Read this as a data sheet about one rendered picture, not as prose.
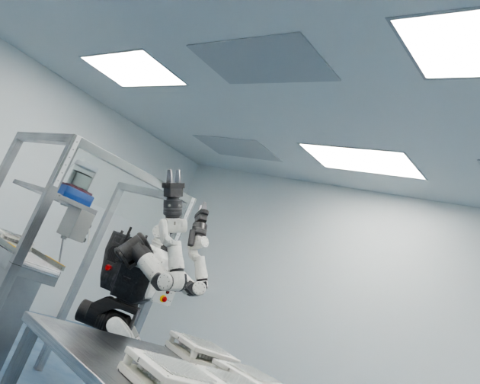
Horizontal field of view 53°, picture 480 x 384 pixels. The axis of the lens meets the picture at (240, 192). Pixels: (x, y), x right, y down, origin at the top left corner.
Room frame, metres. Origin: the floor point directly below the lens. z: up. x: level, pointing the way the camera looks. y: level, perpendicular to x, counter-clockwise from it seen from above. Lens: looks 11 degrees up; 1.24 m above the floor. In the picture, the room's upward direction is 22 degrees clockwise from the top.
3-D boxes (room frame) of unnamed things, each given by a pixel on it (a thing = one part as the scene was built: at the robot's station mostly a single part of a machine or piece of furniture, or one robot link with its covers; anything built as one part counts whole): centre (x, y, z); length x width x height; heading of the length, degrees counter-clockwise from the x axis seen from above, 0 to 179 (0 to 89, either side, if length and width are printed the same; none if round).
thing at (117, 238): (2.56, 0.36, 1.16); 0.34 x 0.30 x 0.36; 169
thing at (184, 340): (2.21, -0.11, 0.96); 0.25 x 0.24 x 0.02; 121
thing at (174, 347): (2.21, -0.11, 0.91); 0.24 x 0.24 x 0.02; 31
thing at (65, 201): (3.31, 1.16, 1.36); 0.62 x 0.38 x 0.04; 40
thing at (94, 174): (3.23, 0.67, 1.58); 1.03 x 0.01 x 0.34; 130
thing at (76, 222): (3.24, 0.93, 1.25); 0.22 x 0.11 x 0.20; 40
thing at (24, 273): (3.61, 1.40, 0.88); 1.30 x 0.29 x 0.10; 40
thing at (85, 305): (2.56, 0.39, 0.89); 0.28 x 0.13 x 0.18; 90
